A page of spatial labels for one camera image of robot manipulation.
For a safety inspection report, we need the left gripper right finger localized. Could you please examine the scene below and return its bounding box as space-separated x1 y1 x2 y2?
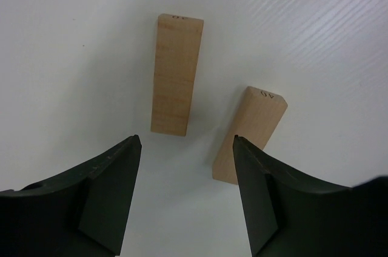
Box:
233 136 387 256

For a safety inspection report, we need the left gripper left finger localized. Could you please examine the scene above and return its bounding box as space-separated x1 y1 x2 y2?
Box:
1 135 142 256

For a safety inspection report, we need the long pale wood block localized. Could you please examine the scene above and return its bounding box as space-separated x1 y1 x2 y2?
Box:
212 86 288 184

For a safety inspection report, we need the long light wood block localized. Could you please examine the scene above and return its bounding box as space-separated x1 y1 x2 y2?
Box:
151 13 204 136

